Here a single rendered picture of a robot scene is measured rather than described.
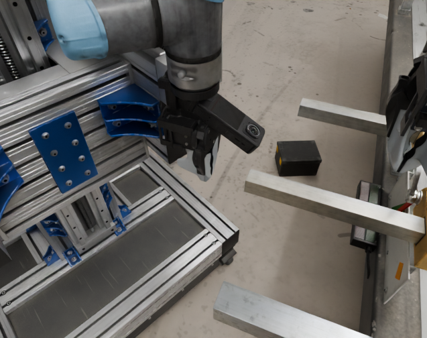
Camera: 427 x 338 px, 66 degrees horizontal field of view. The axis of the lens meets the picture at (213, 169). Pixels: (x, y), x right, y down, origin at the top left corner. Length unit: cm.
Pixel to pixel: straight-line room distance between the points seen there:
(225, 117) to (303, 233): 113
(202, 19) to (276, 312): 32
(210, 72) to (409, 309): 52
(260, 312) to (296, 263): 114
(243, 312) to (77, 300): 94
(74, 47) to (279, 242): 127
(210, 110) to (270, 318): 28
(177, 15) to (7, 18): 40
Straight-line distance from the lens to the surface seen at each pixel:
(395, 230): 58
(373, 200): 81
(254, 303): 34
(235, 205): 160
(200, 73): 44
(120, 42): 40
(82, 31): 39
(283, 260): 147
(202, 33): 41
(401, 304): 70
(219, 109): 49
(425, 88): 33
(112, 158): 79
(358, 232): 74
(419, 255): 58
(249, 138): 49
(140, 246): 126
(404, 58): 139
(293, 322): 34
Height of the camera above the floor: 128
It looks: 47 degrees down
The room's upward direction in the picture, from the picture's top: straight up
